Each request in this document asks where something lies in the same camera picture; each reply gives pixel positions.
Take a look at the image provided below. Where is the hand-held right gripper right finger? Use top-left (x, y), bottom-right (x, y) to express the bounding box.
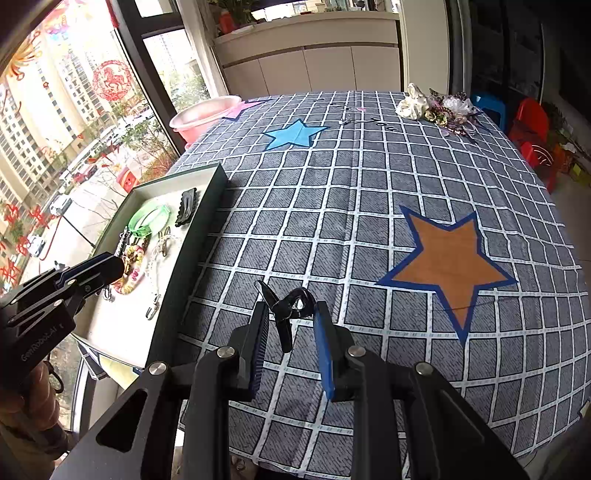
top-left (313, 301), bottom-right (529, 480)

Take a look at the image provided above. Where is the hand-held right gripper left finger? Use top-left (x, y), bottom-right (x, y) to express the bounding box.
top-left (51, 300), bottom-right (273, 480)

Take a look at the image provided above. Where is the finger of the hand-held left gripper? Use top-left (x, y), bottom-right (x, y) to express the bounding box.
top-left (0, 251), bottom-right (126, 308)
top-left (9, 274), bottom-right (116, 329)

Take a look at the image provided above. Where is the black hair claw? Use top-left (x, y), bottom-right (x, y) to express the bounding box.
top-left (256, 281), bottom-right (317, 354)

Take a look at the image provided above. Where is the flower bead bracelet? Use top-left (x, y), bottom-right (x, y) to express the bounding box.
top-left (113, 244), bottom-right (151, 295)

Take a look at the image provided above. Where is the dark green tray box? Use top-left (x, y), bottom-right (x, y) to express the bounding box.
top-left (76, 162), bottom-right (230, 370)

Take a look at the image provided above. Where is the green translucent bracelet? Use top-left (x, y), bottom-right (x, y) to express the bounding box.
top-left (128, 203), bottom-right (172, 238)

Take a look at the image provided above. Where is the clear bead chain strap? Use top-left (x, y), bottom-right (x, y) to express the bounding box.
top-left (145, 231), bottom-right (178, 320)

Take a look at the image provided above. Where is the black wavy hair clip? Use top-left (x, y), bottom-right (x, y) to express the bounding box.
top-left (174, 188), bottom-right (199, 228)

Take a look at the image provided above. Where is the person's left hand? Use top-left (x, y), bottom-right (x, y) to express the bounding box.
top-left (16, 361), bottom-right (65, 418)

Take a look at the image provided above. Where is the brown star patch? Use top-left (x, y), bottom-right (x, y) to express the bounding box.
top-left (376, 205), bottom-right (518, 344)

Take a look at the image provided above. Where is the pink plastic basin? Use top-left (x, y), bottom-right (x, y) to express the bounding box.
top-left (168, 95), bottom-right (242, 145)

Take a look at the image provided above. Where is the red horse window decal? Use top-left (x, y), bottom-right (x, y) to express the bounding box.
top-left (92, 60), bottom-right (132, 100)

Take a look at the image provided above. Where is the blue star patch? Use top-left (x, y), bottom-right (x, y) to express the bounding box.
top-left (262, 119), bottom-right (329, 151)

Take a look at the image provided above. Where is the white polka dot bow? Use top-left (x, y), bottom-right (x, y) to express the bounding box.
top-left (396, 83), bottom-right (432, 121)

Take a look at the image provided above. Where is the red flower pot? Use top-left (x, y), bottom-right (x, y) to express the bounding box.
top-left (210, 0), bottom-right (259, 35)

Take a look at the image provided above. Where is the pile of hair accessories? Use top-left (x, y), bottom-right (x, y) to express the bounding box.
top-left (425, 88), bottom-right (485, 137)

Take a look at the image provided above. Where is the beige sideboard cabinet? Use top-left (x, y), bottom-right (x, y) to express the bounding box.
top-left (212, 11), bottom-right (402, 100)

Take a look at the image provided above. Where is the red plastic stool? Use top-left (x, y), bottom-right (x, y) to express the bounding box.
top-left (522, 141), bottom-right (566, 192)

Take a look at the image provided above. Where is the blue plastic stool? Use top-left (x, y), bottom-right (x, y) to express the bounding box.
top-left (472, 92), bottom-right (509, 132)

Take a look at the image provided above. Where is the red plastic chair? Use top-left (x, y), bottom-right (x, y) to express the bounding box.
top-left (508, 98), bottom-right (552, 153)

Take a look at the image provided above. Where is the pile of gift boxes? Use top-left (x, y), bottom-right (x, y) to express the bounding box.
top-left (556, 136), bottom-right (591, 185)

